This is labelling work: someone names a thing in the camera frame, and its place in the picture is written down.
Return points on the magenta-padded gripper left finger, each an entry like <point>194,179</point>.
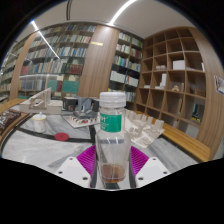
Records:
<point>71,170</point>

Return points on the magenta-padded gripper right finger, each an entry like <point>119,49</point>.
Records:
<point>151,170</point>

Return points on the clear bottle with green label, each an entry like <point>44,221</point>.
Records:
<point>112,146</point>

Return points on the flat round red coaster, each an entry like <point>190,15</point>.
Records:
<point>62,136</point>

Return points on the white city block model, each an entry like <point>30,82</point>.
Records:
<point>146,130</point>

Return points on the slatted wooden bench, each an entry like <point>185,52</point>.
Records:
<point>8,105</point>
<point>186,141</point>

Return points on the white cup with lid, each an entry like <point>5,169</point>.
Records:
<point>39,124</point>

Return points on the dark grey building model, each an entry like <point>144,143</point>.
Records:
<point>80,108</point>

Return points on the long white building model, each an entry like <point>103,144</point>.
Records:
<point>40,103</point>

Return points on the wooden cubby shelf unit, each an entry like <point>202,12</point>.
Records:
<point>176,83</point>

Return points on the narrow bookshelf full of books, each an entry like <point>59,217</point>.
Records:
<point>125,70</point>

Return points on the wide bookshelf full of books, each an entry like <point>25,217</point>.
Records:
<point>56,60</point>

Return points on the glass-fronted bookshelf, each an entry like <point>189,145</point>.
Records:
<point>8,73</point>

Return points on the straight ceiling strip light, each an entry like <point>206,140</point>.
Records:
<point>121,11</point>

